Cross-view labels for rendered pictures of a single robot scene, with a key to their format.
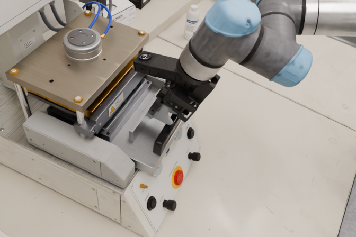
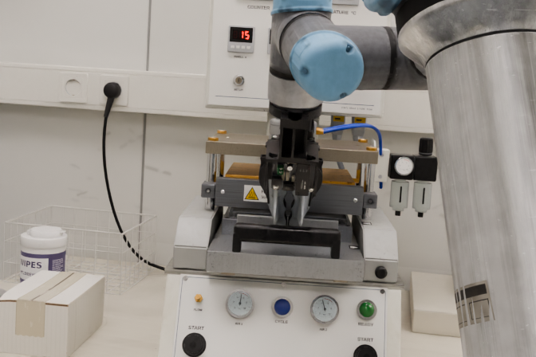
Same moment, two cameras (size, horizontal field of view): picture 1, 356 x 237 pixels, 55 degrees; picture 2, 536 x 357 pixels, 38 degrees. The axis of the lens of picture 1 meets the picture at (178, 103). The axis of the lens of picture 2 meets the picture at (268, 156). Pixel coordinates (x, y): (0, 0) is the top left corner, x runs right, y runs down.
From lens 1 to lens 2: 108 cm
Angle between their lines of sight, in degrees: 74
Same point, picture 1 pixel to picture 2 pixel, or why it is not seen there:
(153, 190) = (213, 335)
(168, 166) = (270, 343)
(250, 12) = not seen: outside the picture
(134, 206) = (167, 311)
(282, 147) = not seen: outside the picture
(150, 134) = (263, 246)
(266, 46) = (295, 25)
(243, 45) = (280, 25)
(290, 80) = (296, 65)
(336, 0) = not seen: hidden behind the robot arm
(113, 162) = (187, 222)
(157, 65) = not seen: hidden behind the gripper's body
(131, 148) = (226, 241)
